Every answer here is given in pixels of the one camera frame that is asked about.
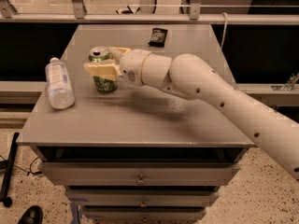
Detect black snack packet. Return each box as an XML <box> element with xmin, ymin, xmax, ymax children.
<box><xmin>149</xmin><ymin>28</ymin><xmax>167</xmax><ymax>48</ymax></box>

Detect black stand leg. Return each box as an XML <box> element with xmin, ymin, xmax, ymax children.
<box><xmin>0</xmin><ymin>133</ymin><xmax>19</xmax><ymax>208</ymax></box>

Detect clear plastic water bottle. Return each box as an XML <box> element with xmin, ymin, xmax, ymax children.
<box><xmin>45</xmin><ymin>57</ymin><xmax>75</xmax><ymax>109</ymax></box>

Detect grey drawer cabinet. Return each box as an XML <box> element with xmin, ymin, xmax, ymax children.
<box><xmin>18</xmin><ymin>24</ymin><xmax>252</xmax><ymax>224</ymax></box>

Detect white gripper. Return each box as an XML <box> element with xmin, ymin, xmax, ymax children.
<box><xmin>83</xmin><ymin>47</ymin><xmax>150</xmax><ymax>86</ymax></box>

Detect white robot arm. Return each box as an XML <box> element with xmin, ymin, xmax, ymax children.
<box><xmin>83</xmin><ymin>48</ymin><xmax>299</xmax><ymax>180</ymax></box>

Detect white cable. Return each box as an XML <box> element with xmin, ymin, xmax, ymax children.
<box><xmin>220</xmin><ymin>12</ymin><xmax>229</xmax><ymax>49</ymax></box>

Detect metal railing frame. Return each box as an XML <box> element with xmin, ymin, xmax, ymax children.
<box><xmin>0</xmin><ymin>0</ymin><xmax>299</xmax><ymax>25</ymax></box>

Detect black floor cable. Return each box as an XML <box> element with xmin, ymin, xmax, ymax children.
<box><xmin>0</xmin><ymin>154</ymin><xmax>43</xmax><ymax>176</ymax></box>

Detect green soda can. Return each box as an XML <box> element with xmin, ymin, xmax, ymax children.
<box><xmin>89</xmin><ymin>47</ymin><xmax>118</xmax><ymax>93</ymax></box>

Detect black shoe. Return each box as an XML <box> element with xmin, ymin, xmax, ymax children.
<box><xmin>18</xmin><ymin>205</ymin><xmax>43</xmax><ymax>224</ymax></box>

